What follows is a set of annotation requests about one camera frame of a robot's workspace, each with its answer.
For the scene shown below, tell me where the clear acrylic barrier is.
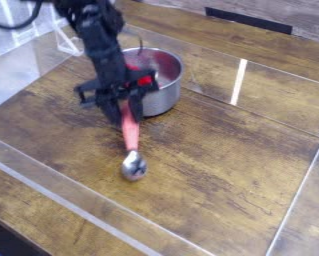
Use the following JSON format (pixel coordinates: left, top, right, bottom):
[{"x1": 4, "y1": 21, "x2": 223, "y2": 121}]
[
  {"x1": 0, "y1": 140, "x2": 215, "y2": 256},
  {"x1": 119, "y1": 25, "x2": 319, "y2": 137}
]

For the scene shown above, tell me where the red object in pot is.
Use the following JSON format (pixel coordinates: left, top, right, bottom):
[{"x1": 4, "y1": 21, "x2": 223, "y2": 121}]
[{"x1": 127, "y1": 65, "x2": 152, "y2": 86}]

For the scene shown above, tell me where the clear acrylic barrier front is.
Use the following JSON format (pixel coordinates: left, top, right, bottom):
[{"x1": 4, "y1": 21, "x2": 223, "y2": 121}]
[{"x1": 0, "y1": 140, "x2": 215, "y2": 256}]

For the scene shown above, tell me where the clear acrylic barrier back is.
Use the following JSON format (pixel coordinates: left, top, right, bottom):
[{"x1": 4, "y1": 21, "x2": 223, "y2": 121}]
[{"x1": 119, "y1": 25, "x2": 319, "y2": 137}]

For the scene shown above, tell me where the pink handled metal spoon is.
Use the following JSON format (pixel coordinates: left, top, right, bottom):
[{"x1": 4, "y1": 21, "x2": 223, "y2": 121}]
[{"x1": 120, "y1": 101, "x2": 147, "y2": 181}]

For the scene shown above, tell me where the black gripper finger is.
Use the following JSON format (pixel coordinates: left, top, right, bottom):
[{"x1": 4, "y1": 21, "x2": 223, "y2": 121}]
[
  {"x1": 99, "y1": 100, "x2": 121, "y2": 126},
  {"x1": 128, "y1": 95, "x2": 143, "y2": 122}
]

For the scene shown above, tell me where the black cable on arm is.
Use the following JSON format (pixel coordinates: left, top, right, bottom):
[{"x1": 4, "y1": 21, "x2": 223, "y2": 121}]
[{"x1": 0, "y1": 0, "x2": 45, "y2": 30}]

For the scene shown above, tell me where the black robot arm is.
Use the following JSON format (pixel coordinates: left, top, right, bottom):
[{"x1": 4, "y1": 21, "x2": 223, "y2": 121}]
[{"x1": 53, "y1": 0, "x2": 159, "y2": 126}]

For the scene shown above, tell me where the small silver metal pot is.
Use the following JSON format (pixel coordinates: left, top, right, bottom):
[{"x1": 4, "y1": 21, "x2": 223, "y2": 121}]
[{"x1": 123, "y1": 47, "x2": 184, "y2": 117}]

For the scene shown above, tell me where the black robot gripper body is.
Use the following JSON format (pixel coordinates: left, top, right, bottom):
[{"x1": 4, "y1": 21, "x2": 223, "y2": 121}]
[{"x1": 73, "y1": 56, "x2": 159, "y2": 107}]

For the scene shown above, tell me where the black strip on table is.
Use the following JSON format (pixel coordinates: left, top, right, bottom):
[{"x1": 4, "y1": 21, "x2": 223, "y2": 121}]
[{"x1": 204, "y1": 7, "x2": 292, "y2": 35}]

